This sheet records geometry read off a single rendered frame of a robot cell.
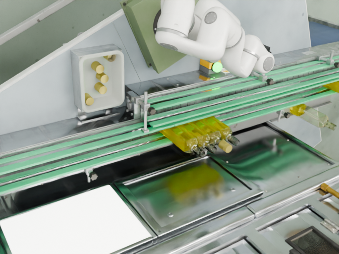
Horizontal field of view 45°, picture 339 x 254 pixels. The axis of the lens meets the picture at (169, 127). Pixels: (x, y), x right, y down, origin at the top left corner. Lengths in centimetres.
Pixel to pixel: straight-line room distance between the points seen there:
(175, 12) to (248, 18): 93
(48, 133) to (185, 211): 57
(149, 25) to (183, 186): 62
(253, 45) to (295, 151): 74
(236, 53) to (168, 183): 59
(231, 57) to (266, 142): 80
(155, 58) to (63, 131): 45
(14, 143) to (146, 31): 62
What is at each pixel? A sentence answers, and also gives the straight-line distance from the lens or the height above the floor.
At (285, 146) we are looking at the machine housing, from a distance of 201.
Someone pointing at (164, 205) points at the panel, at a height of 119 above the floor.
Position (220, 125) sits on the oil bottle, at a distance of 170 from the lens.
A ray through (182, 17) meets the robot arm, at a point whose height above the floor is 126.
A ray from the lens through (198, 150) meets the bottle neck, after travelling 155.
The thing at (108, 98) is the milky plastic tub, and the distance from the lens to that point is 166.
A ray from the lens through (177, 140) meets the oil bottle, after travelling 162.
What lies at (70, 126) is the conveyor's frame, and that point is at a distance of 161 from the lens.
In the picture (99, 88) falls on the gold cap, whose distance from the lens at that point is 159.
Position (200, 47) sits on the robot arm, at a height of 131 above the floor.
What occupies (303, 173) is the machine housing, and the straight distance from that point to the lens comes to 185.
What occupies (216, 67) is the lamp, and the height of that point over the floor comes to 85.
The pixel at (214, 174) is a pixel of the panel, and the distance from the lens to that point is 167.
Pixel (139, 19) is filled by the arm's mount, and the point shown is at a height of 84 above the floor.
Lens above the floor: 215
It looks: 46 degrees down
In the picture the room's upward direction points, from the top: 128 degrees clockwise
